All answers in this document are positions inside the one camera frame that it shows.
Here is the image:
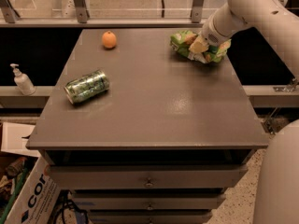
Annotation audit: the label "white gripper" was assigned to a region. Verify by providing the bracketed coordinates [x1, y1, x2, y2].
[189, 19, 230, 53]

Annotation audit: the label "green rice chip bag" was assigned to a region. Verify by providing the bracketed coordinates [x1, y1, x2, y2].
[170, 30, 231, 63]

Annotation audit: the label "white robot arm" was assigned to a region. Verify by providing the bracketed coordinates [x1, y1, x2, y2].
[200, 0, 299, 224]

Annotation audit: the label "green soda can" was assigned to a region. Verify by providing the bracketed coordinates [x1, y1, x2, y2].
[64, 70, 109, 105]

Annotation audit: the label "orange fruit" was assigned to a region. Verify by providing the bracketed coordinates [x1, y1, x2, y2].
[102, 31, 117, 49]

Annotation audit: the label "grey drawer cabinet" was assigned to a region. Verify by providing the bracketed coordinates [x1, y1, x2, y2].
[28, 29, 268, 224]

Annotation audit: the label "top drawer knob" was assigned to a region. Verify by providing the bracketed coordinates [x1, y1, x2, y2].
[144, 178, 154, 188]

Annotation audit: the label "drawer knob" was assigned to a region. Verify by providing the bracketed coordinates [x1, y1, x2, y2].
[146, 203, 154, 211]
[144, 178, 154, 188]

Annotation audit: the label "middle drawer knob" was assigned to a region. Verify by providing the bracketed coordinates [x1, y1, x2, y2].
[146, 203, 154, 211]

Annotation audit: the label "white pump soap bottle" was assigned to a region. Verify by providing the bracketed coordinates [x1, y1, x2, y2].
[10, 63, 36, 95]

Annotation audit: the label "white cardboard box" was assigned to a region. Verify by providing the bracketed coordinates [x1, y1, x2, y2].
[1, 122, 60, 224]

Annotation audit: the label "black cables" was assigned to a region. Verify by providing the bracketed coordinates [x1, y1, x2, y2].
[50, 191, 90, 224]

